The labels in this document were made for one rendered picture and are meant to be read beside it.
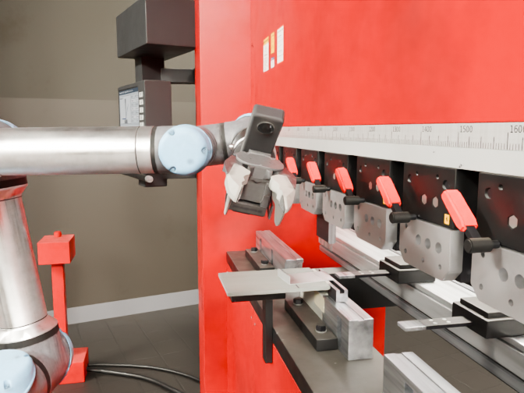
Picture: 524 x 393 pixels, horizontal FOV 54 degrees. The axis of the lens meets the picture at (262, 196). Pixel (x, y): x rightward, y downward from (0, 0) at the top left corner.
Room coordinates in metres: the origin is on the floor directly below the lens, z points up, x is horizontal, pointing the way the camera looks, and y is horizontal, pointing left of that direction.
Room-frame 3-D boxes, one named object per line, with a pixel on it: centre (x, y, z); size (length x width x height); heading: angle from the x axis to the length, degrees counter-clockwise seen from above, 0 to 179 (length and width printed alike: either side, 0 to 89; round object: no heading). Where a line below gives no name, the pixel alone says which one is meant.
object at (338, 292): (1.32, -0.18, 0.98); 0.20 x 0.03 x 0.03; 12
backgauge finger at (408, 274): (1.37, -0.33, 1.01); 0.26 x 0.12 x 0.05; 102
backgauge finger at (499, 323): (1.01, -0.41, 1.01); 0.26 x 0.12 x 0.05; 102
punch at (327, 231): (1.35, -0.17, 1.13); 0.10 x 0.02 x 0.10; 12
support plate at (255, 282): (1.32, -0.03, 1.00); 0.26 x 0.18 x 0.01; 102
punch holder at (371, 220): (0.98, -0.25, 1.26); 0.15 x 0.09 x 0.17; 12
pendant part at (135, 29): (2.49, 0.50, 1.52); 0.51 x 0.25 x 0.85; 29
